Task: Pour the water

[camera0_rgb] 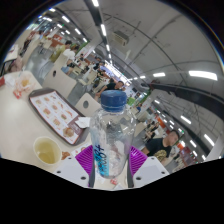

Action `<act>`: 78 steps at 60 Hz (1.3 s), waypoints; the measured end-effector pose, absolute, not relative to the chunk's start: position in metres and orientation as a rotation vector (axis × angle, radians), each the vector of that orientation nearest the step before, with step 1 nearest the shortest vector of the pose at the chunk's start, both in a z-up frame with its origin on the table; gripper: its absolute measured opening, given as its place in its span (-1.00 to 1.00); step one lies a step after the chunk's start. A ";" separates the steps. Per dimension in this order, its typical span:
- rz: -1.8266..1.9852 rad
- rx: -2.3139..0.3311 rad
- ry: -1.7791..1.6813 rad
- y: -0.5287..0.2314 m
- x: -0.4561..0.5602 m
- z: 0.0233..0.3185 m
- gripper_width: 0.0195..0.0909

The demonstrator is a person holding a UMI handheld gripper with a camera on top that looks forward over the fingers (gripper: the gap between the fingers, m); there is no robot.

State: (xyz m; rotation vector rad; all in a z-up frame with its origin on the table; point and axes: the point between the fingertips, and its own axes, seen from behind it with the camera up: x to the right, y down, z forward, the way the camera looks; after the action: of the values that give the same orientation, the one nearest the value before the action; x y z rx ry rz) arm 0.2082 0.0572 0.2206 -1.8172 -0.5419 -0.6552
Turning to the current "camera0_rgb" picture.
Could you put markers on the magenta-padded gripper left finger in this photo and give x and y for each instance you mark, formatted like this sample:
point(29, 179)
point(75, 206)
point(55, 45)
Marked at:
point(83, 159)

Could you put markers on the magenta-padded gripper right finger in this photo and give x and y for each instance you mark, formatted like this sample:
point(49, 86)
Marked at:
point(138, 160)

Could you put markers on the clear blue-capped water bottle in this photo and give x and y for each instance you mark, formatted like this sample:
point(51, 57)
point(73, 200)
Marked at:
point(113, 140)

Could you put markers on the printed food leaflet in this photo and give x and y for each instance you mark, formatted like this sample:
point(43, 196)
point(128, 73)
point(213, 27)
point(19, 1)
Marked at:
point(80, 150)

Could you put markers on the person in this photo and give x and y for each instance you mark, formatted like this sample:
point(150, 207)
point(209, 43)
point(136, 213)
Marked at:
point(158, 146)
point(69, 56)
point(111, 87)
point(58, 51)

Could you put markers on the crumpled white napkin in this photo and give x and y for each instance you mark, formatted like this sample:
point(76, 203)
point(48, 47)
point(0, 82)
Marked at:
point(82, 122)

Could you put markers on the beige chair with round hole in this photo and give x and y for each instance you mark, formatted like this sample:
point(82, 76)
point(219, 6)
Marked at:
point(87, 106)
point(58, 78)

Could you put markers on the brown food tray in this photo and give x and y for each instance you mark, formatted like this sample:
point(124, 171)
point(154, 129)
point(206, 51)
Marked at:
point(53, 111)

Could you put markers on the small red sauce packet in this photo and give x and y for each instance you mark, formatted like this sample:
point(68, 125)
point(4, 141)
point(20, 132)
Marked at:
point(17, 95)

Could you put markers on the paper food wrapper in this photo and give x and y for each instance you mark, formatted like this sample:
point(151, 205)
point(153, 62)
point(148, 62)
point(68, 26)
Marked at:
point(25, 85)

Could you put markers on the ceiling strip lights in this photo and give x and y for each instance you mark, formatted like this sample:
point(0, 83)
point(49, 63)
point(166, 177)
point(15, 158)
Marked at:
point(201, 75)

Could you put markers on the ceiling air conditioner unit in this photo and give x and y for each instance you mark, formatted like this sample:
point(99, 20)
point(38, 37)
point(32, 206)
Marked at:
point(120, 38)

